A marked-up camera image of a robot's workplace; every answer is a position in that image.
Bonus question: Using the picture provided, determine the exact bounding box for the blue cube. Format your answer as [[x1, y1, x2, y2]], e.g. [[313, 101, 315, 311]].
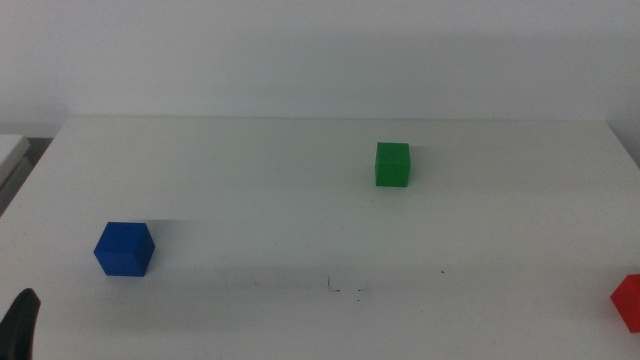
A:
[[93, 221, 157, 278]]

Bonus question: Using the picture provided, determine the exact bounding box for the green cube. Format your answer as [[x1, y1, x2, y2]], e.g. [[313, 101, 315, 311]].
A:
[[374, 141, 412, 189]]

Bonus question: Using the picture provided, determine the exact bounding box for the red cube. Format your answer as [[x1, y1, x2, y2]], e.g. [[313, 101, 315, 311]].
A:
[[609, 273, 640, 334]]

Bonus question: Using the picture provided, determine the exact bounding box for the white shelf unit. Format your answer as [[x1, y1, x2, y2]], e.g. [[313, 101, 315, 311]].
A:
[[0, 133, 34, 215]]

